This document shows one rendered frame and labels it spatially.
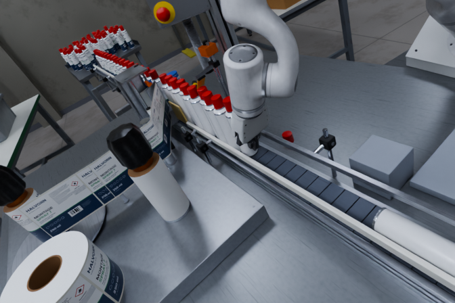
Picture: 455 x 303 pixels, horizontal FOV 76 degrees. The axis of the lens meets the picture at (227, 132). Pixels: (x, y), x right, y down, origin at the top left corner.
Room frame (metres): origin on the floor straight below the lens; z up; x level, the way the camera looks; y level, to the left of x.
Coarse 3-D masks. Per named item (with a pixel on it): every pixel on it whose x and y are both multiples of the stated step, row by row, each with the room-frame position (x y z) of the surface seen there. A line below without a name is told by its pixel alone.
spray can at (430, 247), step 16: (384, 208) 0.33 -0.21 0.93; (384, 224) 0.30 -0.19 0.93; (400, 224) 0.28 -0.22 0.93; (416, 224) 0.28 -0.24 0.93; (400, 240) 0.27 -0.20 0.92; (416, 240) 0.25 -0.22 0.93; (432, 240) 0.24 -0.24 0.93; (448, 240) 0.23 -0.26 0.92; (432, 256) 0.22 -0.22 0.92; (448, 256) 0.21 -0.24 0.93; (448, 272) 0.19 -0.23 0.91
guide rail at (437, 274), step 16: (192, 128) 0.97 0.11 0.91; (224, 144) 0.77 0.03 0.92; (272, 176) 0.55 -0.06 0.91; (304, 192) 0.46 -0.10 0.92; (320, 208) 0.41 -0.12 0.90; (336, 208) 0.38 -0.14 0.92; (352, 224) 0.33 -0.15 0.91; (384, 240) 0.28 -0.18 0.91; (400, 256) 0.25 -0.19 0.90; (416, 256) 0.23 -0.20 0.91; (432, 272) 0.20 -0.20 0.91
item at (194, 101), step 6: (192, 90) 0.89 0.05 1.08; (192, 96) 0.89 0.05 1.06; (198, 96) 0.89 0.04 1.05; (192, 102) 0.89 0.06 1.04; (198, 102) 0.88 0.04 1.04; (198, 108) 0.88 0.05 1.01; (198, 114) 0.88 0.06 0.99; (204, 114) 0.88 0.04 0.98; (204, 120) 0.88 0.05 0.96; (204, 126) 0.89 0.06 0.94; (210, 126) 0.88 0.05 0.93; (210, 132) 0.88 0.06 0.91
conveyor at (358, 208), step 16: (240, 160) 0.70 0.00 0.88; (256, 160) 0.67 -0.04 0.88; (272, 160) 0.64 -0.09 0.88; (288, 160) 0.61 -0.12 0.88; (288, 176) 0.56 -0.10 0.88; (304, 176) 0.53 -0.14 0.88; (320, 192) 0.46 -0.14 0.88; (336, 192) 0.44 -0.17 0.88; (352, 208) 0.39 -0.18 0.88; (368, 208) 0.37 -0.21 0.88; (368, 224) 0.34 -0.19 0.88; (368, 240) 0.31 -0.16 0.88; (416, 272) 0.23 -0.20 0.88; (448, 288) 0.18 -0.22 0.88
